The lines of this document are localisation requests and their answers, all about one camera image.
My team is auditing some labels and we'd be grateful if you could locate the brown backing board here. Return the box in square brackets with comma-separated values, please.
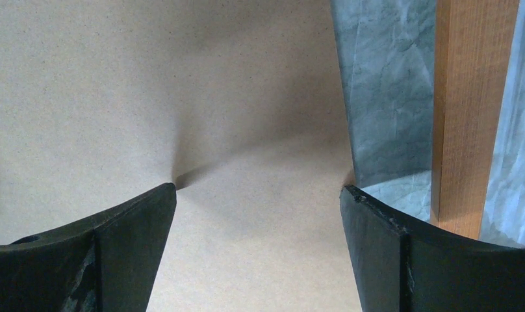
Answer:
[0, 1, 360, 311]

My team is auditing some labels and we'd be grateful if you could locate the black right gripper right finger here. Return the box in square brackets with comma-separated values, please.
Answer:
[340, 185, 525, 311]

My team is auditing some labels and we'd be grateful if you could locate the orange wooden shelf rack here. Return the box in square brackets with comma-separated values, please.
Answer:
[431, 1, 519, 239]

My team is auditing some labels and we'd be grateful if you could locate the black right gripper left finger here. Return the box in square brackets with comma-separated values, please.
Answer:
[0, 183, 177, 311]

